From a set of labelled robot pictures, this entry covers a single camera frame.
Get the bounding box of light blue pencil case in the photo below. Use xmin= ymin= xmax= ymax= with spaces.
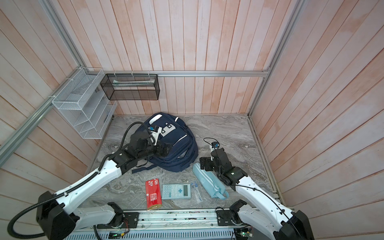
xmin=193 ymin=163 xmax=229 ymax=200

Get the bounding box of navy blue student backpack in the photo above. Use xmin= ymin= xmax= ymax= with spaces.
xmin=132 ymin=112 xmax=199 ymax=174

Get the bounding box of clear pen pack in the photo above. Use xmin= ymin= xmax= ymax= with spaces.
xmin=191 ymin=181 xmax=203 ymax=203

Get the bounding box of red booklet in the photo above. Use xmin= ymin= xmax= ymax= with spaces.
xmin=145 ymin=179 xmax=162 ymax=211

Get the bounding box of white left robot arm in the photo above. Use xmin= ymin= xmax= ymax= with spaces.
xmin=7 ymin=127 xmax=172 ymax=240

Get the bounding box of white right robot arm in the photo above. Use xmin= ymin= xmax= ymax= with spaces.
xmin=200 ymin=142 xmax=314 ymax=240

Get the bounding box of light blue calculator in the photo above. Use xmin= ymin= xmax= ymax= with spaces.
xmin=162 ymin=184 xmax=191 ymax=200

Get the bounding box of black mesh basket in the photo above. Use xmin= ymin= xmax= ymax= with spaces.
xmin=101 ymin=73 xmax=160 ymax=101

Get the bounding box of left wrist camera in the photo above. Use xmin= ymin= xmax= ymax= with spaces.
xmin=148 ymin=126 xmax=163 ymax=146

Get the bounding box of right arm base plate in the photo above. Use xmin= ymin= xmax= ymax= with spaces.
xmin=215 ymin=208 xmax=242 ymax=226

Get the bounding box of aluminium front rail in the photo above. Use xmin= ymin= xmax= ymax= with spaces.
xmin=50 ymin=206 xmax=301 ymax=233

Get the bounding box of white wire mesh shelf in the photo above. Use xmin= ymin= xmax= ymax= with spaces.
xmin=52 ymin=68 xmax=117 ymax=140

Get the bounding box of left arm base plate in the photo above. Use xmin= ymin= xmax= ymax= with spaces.
xmin=97 ymin=212 xmax=140 ymax=229

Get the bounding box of aluminium wall rail frame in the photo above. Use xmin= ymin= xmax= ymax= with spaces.
xmin=1 ymin=1 xmax=308 ymax=166

